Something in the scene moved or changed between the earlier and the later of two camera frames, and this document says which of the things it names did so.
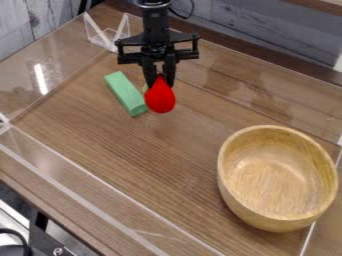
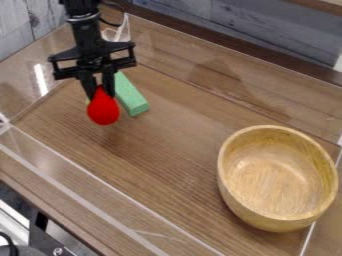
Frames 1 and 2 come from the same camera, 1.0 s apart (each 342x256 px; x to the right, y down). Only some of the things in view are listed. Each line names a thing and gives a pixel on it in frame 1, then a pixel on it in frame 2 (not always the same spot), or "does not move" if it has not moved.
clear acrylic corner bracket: x=105 y=37 does not move
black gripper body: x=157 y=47 -> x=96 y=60
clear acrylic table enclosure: x=124 y=176 does not move
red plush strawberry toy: x=160 y=96 -> x=103 y=107
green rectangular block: x=127 y=93 does not move
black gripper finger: x=169 y=71 -> x=108 y=80
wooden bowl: x=275 y=177 does not move
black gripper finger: x=148 y=68 -> x=88 y=83
